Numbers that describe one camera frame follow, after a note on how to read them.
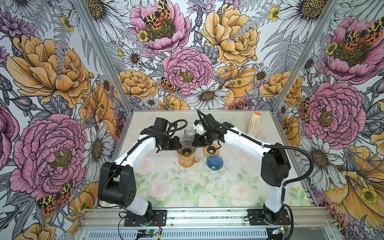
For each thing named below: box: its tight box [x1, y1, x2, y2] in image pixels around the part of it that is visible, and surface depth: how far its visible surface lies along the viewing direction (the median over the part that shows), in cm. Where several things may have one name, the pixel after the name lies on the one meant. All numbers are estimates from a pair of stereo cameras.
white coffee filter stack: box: [247, 111, 262, 138], surface depth 107 cm
